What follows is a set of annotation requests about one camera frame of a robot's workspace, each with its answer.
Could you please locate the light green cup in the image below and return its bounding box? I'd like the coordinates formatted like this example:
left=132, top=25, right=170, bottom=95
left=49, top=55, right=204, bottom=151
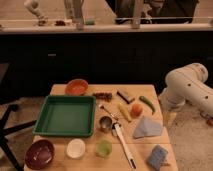
left=96, top=140, right=112, bottom=157

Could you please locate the dark red bowl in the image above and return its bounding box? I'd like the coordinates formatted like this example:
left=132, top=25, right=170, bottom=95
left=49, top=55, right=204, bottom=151
left=25, top=139, right=55, bottom=170

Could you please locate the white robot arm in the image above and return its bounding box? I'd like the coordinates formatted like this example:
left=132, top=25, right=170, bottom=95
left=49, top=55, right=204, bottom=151
left=159, top=63, right=213, bottom=117

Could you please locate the brown grape bunch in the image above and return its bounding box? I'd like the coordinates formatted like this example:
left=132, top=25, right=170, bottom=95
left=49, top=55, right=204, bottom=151
left=94, top=92, right=112, bottom=102

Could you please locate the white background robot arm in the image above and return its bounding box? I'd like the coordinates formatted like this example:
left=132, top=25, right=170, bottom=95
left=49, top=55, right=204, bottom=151
left=24, top=0, right=46, bottom=21

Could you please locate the yellow corn cob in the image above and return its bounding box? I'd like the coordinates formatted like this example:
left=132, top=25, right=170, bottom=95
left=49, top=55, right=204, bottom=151
left=118, top=103, right=132, bottom=122

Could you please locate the dark rectangular block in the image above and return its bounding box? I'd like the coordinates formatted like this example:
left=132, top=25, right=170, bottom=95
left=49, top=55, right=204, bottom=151
left=117, top=90, right=135, bottom=104

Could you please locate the light blue folded cloth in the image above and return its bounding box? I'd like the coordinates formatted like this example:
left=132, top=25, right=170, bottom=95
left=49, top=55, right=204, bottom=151
left=133, top=116, right=163, bottom=139

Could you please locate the black office chair base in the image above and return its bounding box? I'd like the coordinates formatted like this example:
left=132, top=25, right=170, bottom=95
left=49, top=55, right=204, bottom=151
left=0, top=104, right=36, bottom=171

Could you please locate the metal measuring cup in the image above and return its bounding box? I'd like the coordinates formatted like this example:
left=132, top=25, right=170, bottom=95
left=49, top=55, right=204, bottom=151
left=99, top=116, right=112, bottom=133

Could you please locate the small white bowl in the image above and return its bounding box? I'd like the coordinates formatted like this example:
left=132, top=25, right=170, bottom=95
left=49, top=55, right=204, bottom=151
left=66, top=139, right=86, bottom=159

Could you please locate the green plastic tray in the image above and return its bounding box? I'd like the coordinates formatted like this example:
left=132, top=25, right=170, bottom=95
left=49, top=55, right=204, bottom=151
left=33, top=95, right=96, bottom=137

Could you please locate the metal spoon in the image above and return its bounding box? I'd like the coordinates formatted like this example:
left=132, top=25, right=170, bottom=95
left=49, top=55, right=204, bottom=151
left=98, top=104, right=119, bottom=121

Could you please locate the orange bowl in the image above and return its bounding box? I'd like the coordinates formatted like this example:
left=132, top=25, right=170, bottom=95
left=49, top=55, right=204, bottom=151
left=65, top=79, right=88, bottom=95

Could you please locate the green chili pepper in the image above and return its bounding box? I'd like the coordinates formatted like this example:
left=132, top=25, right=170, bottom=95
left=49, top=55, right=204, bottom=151
left=139, top=96, right=156, bottom=115

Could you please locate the blue sponge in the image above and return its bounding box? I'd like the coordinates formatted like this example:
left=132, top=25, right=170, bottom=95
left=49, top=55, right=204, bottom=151
left=147, top=145, right=168, bottom=171

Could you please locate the orange peach fruit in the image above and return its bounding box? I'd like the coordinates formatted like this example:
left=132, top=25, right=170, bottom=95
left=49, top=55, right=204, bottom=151
left=131, top=104, right=143, bottom=117

